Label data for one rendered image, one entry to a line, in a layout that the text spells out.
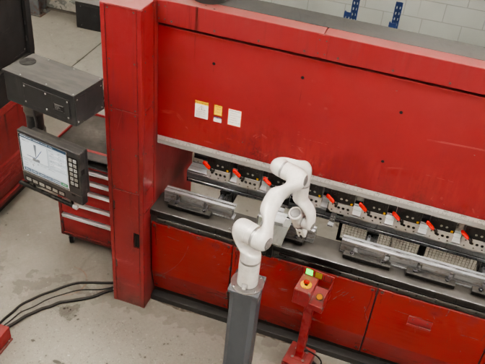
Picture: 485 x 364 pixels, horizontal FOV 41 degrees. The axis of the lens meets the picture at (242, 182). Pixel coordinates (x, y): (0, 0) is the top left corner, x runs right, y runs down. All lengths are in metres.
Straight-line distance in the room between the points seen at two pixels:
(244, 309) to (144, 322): 1.25
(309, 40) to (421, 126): 0.76
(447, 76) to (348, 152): 0.72
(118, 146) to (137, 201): 0.41
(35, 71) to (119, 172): 0.87
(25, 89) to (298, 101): 1.50
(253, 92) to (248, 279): 1.06
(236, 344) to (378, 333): 1.01
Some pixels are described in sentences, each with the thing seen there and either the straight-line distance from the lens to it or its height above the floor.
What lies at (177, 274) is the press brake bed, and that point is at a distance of 4.71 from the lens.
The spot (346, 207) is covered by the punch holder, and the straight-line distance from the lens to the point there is 4.02.
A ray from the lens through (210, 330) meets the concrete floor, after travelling 4.82.
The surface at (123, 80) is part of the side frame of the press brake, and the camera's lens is 3.84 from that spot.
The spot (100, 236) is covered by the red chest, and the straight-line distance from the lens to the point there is 5.22.
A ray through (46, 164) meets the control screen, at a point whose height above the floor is 1.43.
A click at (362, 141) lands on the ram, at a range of 3.75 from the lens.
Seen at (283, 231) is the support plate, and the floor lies 1.00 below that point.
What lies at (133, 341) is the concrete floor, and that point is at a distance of 4.76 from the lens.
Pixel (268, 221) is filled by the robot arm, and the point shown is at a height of 1.47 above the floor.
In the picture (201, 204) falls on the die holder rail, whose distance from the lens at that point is 4.37.
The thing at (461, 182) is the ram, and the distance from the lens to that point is 3.82.
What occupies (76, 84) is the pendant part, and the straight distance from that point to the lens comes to 3.62.
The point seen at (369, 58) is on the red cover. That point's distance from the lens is 3.50.
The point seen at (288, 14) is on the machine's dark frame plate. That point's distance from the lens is 3.69.
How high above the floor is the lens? 3.66
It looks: 36 degrees down
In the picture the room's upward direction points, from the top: 6 degrees clockwise
